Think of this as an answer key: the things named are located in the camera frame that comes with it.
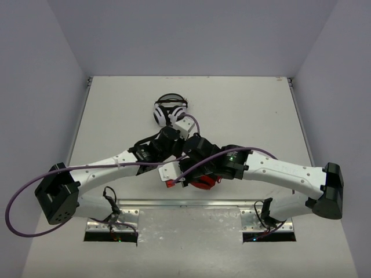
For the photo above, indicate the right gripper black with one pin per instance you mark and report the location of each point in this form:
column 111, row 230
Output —
column 182, row 163

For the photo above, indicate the left metal mounting bracket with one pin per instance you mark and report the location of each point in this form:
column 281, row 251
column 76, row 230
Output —
column 127, row 222

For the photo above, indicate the right metal mounting bracket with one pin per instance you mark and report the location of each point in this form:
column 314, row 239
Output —
column 250, row 222

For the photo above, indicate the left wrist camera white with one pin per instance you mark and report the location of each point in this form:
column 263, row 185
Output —
column 184, row 126

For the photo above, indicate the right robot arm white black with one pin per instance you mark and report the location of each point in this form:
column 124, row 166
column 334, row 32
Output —
column 317, row 190

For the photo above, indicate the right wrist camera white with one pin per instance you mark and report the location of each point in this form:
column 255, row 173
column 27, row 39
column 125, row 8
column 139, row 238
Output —
column 169, row 171

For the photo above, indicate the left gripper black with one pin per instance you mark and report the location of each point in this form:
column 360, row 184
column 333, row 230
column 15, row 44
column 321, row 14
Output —
column 168, row 132

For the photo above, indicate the white black headphones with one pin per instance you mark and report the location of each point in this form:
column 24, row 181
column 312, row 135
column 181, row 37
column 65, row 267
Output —
column 168, row 108

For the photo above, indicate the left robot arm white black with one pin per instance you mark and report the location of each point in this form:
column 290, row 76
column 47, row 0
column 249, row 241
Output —
column 63, row 194

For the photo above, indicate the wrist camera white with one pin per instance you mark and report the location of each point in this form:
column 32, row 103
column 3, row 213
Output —
column 169, row 171
column 184, row 126

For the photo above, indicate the aluminium rail front edge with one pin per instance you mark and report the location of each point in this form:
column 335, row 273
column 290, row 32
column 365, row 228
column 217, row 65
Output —
column 151, row 203

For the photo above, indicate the metal mounting bracket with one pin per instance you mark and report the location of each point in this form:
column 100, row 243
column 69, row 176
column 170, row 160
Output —
column 250, row 222
column 127, row 222

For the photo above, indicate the red black headphones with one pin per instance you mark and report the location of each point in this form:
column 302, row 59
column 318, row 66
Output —
column 206, row 182

